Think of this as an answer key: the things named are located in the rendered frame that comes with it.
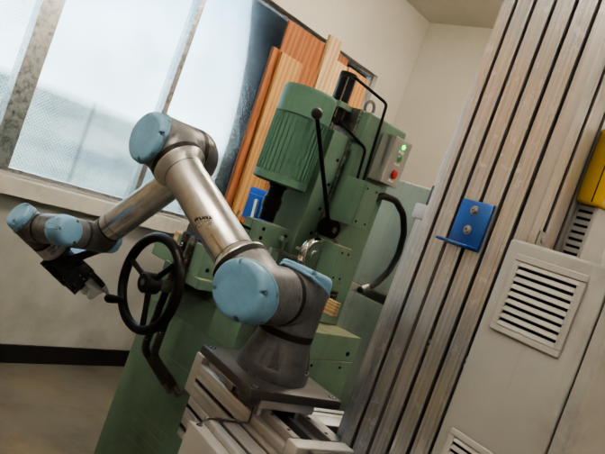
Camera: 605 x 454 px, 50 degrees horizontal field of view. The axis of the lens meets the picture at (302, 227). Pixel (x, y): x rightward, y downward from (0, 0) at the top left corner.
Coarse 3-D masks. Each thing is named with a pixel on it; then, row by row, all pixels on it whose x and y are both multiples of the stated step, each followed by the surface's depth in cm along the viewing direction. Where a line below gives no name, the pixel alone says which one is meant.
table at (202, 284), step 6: (156, 246) 211; (162, 246) 209; (156, 252) 211; (162, 252) 208; (168, 252) 206; (162, 258) 208; (168, 258) 206; (168, 264) 189; (186, 276) 183; (192, 276) 181; (186, 282) 182; (192, 282) 181; (198, 282) 179; (204, 282) 180; (210, 282) 182; (198, 288) 180; (204, 288) 181; (210, 288) 182
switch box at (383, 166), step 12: (384, 144) 214; (396, 144) 212; (408, 144) 216; (384, 156) 213; (396, 156) 214; (408, 156) 218; (372, 168) 215; (384, 168) 212; (396, 168) 216; (384, 180) 213; (396, 180) 217
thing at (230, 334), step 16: (192, 304) 193; (208, 304) 189; (192, 320) 192; (208, 320) 187; (224, 320) 183; (224, 336) 182; (240, 336) 179; (320, 336) 204; (336, 336) 210; (352, 336) 218; (320, 352) 206; (336, 352) 212; (352, 352) 219
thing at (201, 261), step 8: (200, 248) 182; (184, 256) 186; (192, 256) 183; (200, 256) 181; (208, 256) 181; (192, 264) 182; (200, 264) 180; (208, 264) 182; (192, 272) 182; (200, 272) 181; (208, 272) 183
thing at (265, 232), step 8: (248, 216) 202; (248, 224) 201; (256, 224) 199; (264, 224) 200; (272, 224) 203; (248, 232) 201; (256, 232) 199; (264, 232) 200; (272, 232) 203; (280, 232) 205; (288, 232) 208; (256, 240) 199; (264, 240) 201; (272, 240) 204
